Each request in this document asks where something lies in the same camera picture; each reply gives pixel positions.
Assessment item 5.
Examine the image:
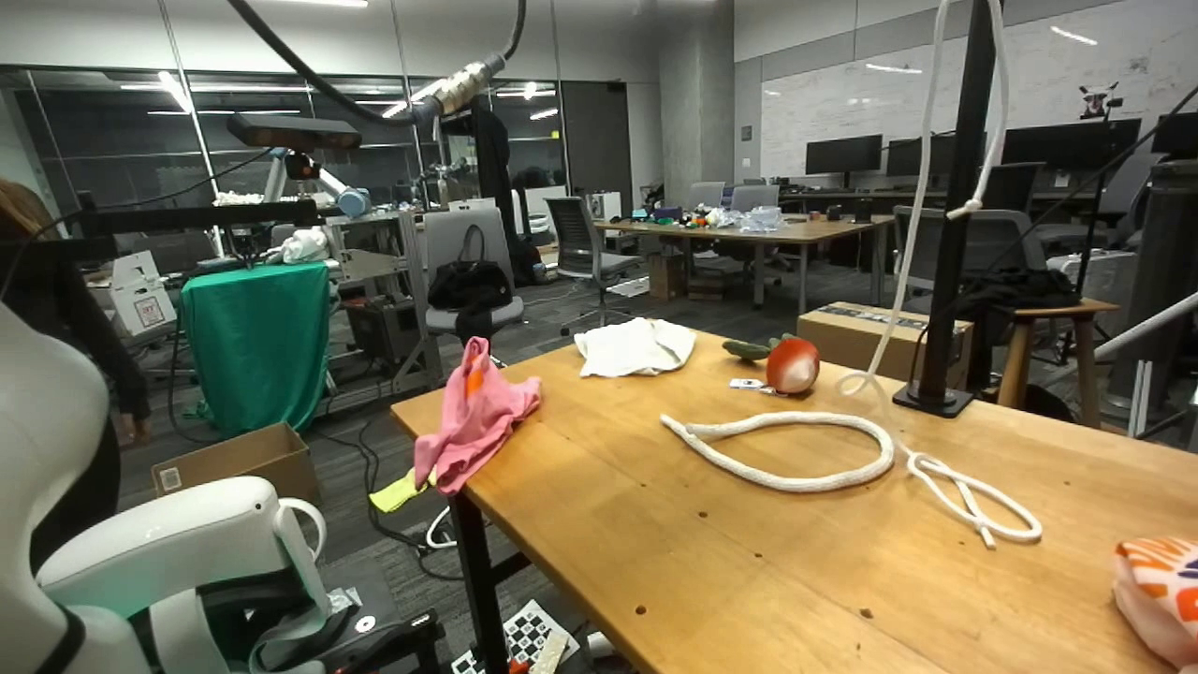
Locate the white towel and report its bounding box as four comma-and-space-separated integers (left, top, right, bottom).
571, 315, 699, 384

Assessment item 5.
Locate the pink shirt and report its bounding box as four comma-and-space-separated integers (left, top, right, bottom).
408, 333, 548, 504

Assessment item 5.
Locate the thick white rope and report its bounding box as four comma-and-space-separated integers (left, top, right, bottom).
655, 410, 898, 496

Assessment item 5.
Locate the peach printed shirt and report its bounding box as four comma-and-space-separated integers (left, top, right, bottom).
1112, 535, 1198, 671

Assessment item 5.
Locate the black bag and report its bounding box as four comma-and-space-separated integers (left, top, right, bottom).
428, 258, 518, 343

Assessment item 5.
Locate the wooden office desk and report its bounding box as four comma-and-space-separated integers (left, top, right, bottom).
610, 213, 903, 310

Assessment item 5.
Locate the yellow green foam piece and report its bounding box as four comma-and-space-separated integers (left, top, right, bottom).
365, 470, 428, 516

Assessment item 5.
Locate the cardboard box with black tape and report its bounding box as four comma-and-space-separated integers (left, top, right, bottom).
797, 298, 976, 386

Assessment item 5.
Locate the checkerboard calibration board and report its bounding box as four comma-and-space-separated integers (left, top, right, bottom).
449, 596, 583, 674

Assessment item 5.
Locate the green cloth cover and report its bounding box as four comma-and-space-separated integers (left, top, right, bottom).
176, 258, 335, 439

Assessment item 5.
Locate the black stand pole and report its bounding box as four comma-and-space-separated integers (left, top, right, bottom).
892, 0, 1006, 425

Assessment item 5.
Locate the black lamp head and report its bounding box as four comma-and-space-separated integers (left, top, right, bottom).
229, 109, 365, 163

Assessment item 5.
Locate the small open cardboard box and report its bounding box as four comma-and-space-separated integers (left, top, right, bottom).
145, 425, 322, 504

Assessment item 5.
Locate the grey mesh office chair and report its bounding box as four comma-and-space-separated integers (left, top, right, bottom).
892, 204, 1053, 304

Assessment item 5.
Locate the black cloth bundle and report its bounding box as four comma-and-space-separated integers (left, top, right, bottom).
964, 265, 1080, 315

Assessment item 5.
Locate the wooden stool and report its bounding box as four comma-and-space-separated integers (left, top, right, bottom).
993, 298, 1118, 426

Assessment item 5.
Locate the white printed box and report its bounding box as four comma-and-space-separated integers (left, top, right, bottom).
105, 249, 178, 343

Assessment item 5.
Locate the dark grey cylinder bin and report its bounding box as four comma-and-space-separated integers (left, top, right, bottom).
1125, 163, 1198, 426

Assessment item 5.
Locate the white metal rail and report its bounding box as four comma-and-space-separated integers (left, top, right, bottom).
1092, 290, 1198, 442

